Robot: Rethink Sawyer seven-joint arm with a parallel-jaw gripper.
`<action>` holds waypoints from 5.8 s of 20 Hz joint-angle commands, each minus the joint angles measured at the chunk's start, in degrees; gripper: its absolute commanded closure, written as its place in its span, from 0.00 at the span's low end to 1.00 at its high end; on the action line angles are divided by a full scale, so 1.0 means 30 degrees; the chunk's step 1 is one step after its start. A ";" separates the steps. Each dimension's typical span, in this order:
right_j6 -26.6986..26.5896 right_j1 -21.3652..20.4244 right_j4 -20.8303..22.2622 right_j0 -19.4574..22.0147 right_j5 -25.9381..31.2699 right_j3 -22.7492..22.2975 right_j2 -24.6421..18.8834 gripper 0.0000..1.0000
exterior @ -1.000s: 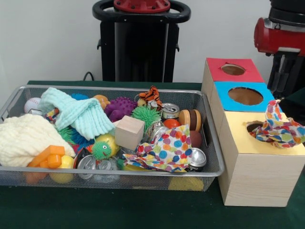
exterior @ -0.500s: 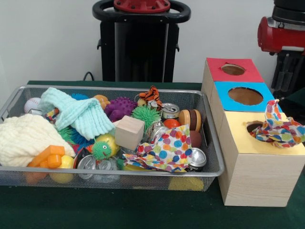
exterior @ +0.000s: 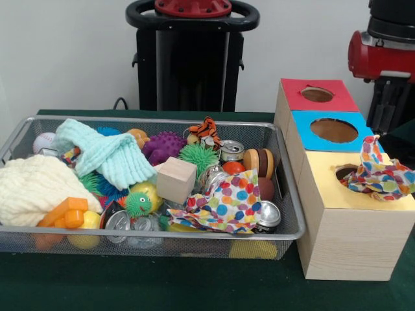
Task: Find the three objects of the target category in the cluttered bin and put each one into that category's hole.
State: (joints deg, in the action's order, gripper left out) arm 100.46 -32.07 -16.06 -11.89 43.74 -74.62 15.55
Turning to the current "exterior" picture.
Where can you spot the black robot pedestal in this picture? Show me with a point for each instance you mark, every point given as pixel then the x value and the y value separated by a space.
pixel 194 64

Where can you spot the large dark green tablecloth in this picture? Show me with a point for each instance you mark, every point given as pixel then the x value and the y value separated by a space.
pixel 162 285

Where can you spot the plush tiger toy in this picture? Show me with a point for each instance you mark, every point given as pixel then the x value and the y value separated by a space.
pixel 207 129

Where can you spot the purple spiky toy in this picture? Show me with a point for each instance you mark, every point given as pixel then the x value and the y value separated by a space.
pixel 165 145

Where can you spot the orange ball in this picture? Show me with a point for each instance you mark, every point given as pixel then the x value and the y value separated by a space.
pixel 233 168

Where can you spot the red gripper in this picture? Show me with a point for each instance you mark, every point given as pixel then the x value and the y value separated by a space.
pixel 382 61

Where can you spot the mint green cloth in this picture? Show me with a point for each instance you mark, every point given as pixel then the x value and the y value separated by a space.
pixel 107 155

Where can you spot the green spiky ball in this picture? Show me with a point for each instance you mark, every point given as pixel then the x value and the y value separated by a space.
pixel 197 155

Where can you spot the wooden box with three holes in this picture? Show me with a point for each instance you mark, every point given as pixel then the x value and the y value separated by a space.
pixel 350 252

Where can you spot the toy hamburger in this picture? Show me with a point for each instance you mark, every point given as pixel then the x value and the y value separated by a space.
pixel 257 162

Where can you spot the small polka dot napkin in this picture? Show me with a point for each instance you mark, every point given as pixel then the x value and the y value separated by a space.
pixel 379 175

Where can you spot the white baseball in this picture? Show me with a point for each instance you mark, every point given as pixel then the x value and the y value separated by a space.
pixel 43 142

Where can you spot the large polka dot napkin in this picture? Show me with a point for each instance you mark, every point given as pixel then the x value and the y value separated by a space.
pixel 233 201

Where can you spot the shallow clear mesh bin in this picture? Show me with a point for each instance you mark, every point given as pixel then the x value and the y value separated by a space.
pixel 194 247

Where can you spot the plain wooden cube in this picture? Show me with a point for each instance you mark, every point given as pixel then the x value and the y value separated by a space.
pixel 175 181

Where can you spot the cream knitted cloth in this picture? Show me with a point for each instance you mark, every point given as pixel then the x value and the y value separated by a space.
pixel 32 188

